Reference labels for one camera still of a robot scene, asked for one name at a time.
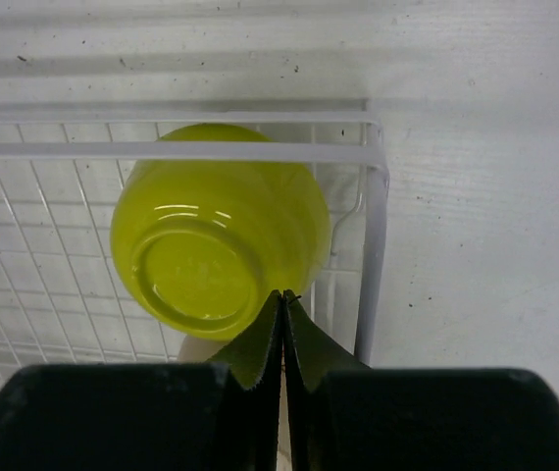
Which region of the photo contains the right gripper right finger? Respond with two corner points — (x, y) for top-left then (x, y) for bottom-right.
(281, 292), (559, 470)

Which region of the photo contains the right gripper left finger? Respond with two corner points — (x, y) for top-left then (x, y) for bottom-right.
(0, 292), (282, 470)

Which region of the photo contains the yellow-green bowl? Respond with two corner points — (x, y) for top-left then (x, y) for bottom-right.
(109, 122), (333, 342)

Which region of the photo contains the white wire dish rack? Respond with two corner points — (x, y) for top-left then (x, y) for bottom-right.
(0, 100), (389, 391)

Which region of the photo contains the beige bowl with drawing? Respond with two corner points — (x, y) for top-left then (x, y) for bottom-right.
(177, 336), (229, 363)

